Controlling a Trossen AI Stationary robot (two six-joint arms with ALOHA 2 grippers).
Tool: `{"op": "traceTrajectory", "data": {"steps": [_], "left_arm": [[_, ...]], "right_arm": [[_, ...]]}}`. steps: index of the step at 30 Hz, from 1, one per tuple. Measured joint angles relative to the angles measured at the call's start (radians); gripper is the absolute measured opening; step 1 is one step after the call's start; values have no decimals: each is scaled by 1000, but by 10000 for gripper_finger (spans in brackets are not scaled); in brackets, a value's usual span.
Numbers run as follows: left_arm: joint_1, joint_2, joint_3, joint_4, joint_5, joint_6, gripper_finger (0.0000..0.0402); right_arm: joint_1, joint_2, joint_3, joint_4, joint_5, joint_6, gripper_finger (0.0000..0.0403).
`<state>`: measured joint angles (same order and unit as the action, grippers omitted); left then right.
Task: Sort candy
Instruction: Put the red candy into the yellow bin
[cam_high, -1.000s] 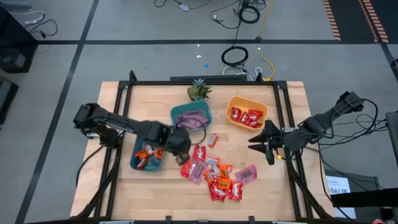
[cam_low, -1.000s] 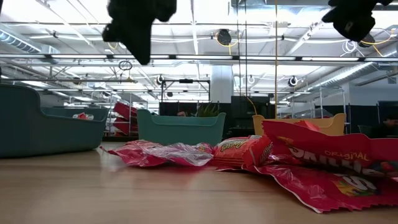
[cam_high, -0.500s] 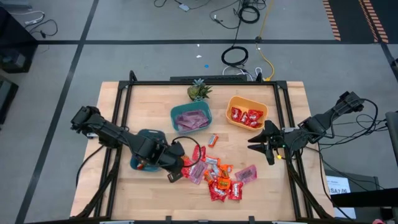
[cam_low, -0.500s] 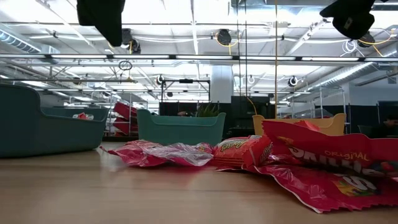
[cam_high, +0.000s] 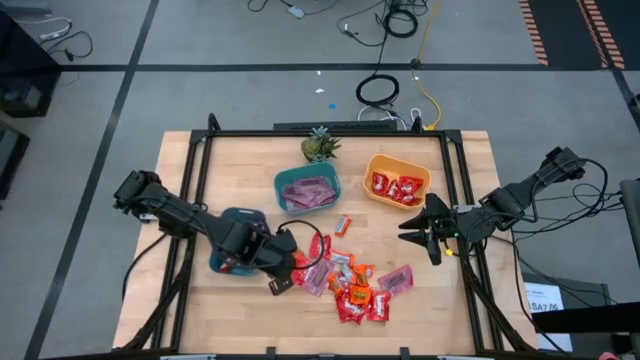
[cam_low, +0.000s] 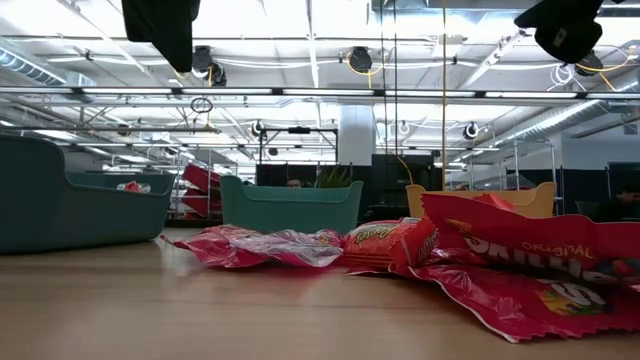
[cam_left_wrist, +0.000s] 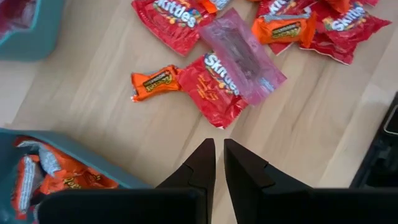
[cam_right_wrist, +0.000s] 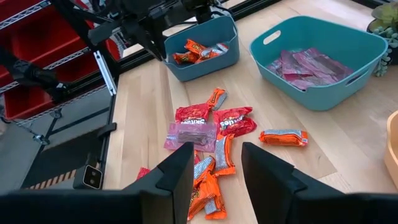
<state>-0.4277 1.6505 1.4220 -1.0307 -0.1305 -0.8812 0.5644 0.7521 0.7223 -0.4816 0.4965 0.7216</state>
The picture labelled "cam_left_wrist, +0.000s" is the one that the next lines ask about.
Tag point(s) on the red bag white label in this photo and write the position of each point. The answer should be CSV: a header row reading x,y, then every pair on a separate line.
x,y
49,155

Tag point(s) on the pink translucent candy packet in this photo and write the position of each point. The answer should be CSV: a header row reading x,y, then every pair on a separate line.
x,y
15,12
242,56

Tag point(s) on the light teal plastic bin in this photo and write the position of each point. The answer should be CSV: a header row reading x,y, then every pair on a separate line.
x,y
37,40

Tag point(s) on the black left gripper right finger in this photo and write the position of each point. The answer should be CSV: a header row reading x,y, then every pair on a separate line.
x,y
255,193

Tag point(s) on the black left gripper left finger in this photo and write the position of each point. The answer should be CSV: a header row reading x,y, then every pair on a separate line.
x,y
192,186

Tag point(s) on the red Cheetos bag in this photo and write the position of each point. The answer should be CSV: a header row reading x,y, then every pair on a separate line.
x,y
155,82

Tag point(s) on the dark teal plastic bin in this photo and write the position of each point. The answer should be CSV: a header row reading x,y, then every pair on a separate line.
x,y
102,165

